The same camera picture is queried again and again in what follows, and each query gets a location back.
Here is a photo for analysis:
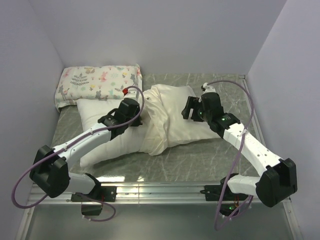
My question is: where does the cream satin pillowcase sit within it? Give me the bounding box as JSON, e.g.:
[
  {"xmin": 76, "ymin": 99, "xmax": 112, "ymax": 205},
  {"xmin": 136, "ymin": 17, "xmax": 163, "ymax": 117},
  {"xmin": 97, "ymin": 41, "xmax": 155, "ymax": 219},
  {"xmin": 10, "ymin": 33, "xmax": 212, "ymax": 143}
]
[{"xmin": 139, "ymin": 84, "xmax": 219, "ymax": 156}]

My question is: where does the white pillow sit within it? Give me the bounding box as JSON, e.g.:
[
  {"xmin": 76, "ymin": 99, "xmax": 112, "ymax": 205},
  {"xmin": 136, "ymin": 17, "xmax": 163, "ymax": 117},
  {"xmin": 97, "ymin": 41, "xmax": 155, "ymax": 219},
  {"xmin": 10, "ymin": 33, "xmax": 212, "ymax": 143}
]
[{"xmin": 76, "ymin": 98, "xmax": 151, "ymax": 168}]

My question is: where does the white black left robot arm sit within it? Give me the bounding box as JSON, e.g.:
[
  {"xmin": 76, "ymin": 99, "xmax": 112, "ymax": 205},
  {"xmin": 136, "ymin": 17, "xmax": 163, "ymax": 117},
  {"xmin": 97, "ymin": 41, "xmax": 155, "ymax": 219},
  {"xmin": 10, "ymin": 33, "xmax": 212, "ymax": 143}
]
[{"xmin": 29, "ymin": 98, "xmax": 142, "ymax": 201}]

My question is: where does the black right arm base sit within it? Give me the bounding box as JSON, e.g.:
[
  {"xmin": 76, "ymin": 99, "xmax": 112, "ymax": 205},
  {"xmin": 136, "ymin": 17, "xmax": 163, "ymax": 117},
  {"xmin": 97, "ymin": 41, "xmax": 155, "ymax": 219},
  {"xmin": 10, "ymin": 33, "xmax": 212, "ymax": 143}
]
[{"xmin": 200, "ymin": 177, "xmax": 248, "ymax": 217}]

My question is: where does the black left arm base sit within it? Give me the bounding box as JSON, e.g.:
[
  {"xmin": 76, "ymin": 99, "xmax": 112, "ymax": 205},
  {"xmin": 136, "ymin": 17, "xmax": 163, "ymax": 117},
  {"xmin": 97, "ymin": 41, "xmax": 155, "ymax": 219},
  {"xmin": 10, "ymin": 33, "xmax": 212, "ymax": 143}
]
[{"xmin": 70, "ymin": 186, "xmax": 117, "ymax": 222}]

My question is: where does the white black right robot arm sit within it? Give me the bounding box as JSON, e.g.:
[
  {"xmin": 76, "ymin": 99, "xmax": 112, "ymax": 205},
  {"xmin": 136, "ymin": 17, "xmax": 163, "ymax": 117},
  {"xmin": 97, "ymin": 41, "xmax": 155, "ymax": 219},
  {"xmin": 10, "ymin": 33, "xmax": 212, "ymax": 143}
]
[{"xmin": 181, "ymin": 92, "xmax": 298, "ymax": 207}]

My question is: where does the animal print patterned pillow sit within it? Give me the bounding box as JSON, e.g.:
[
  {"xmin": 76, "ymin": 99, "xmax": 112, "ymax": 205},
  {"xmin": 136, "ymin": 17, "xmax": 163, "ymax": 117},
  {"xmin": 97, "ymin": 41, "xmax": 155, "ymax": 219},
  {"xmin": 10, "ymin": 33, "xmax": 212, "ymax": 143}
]
[{"xmin": 54, "ymin": 64, "xmax": 143, "ymax": 111}]

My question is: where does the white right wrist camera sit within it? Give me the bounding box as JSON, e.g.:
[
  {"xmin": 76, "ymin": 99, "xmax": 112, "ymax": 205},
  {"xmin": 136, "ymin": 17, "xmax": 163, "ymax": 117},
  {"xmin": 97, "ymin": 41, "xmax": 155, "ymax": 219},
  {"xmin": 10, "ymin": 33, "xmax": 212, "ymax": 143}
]
[{"xmin": 201, "ymin": 82, "xmax": 216, "ymax": 94}]

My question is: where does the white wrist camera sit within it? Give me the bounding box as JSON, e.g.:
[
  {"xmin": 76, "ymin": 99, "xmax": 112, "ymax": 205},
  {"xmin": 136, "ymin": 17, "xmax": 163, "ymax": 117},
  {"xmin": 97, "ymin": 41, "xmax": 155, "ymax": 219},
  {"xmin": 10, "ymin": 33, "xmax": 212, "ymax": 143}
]
[
  {"xmin": 201, "ymin": 82, "xmax": 216, "ymax": 94},
  {"xmin": 122, "ymin": 86, "xmax": 140, "ymax": 101}
]

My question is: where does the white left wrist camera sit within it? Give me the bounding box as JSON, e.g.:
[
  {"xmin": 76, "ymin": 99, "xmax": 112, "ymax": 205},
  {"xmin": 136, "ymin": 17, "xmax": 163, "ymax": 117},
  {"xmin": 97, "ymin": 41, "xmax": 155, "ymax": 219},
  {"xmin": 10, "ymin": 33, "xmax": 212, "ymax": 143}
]
[{"xmin": 122, "ymin": 86, "xmax": 140, "ymax": 101}]

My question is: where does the aluminium right side rail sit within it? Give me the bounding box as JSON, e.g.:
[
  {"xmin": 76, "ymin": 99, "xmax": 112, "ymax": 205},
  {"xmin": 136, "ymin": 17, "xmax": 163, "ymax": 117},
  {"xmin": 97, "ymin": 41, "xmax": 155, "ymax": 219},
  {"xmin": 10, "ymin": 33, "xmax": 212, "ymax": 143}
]
[{"xmin": 240, "ymin": 75, "xmax": 298, "ymax": 207}]

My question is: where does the aluminium front mounting rail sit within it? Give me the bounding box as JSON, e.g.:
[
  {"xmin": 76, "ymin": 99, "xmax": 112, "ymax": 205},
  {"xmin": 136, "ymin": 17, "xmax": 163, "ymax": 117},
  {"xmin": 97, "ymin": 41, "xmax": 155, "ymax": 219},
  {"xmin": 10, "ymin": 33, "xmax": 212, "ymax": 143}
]
[{"xmin": 27, "ymin": 183, "xmax": 292, "ymax": 206}]

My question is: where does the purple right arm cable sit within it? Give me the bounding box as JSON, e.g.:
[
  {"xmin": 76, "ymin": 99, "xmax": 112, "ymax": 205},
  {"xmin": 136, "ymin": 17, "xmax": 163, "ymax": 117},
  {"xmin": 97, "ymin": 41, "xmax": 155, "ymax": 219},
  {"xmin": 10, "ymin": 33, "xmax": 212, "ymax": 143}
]
[{"xmin": 206, "ymin": 80, "xmax": 255, "ymax": 231}]

